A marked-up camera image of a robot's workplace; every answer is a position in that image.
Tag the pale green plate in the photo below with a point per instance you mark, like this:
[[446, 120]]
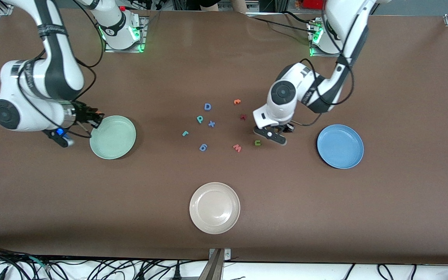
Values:
[[115, 138]]

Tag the pink foam letter w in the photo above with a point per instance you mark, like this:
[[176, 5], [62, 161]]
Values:
[[237, 148]]

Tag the teal foam letter P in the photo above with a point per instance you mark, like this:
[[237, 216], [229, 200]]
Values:
[[199, 118]]

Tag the blue plate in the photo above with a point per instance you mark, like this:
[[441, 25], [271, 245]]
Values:
[[340, 146]]

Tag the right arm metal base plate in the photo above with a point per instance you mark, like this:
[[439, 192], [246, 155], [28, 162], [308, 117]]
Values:
[[125, 51]]

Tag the beige plate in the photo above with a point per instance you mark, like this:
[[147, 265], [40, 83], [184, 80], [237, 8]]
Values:
[[214, 208]]

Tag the blue foam letter D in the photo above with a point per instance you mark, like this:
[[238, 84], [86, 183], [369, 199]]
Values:
[[205, 107]]

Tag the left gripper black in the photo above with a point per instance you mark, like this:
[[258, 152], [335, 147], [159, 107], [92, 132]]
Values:
[[285, 127]]

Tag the background metal rack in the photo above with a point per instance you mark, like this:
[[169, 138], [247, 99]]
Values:
[[274, 4]]

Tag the brown table cover sheet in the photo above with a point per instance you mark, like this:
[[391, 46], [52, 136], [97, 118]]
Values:
[[224, 70]]

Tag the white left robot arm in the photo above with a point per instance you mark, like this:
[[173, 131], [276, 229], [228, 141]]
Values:
[[272, 112]]

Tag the bare skin-toned person limb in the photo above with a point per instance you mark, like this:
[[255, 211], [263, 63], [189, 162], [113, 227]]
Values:
[[238, 6]]

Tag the dark-clothed person body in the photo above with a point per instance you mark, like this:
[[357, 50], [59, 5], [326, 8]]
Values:
[[208, 3]]

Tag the aluminium camera post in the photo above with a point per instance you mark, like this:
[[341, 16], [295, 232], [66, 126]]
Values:
[[214, 268]]

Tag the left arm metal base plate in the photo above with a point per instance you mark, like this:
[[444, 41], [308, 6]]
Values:
[[327, 55]]

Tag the red box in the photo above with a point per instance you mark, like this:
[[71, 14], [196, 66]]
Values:
[[313, 4]]

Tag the blue six-shaped foam letter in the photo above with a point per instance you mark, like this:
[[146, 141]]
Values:
[[203, 147]]

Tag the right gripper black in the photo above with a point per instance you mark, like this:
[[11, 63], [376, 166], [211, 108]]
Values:
[[80, 113]]

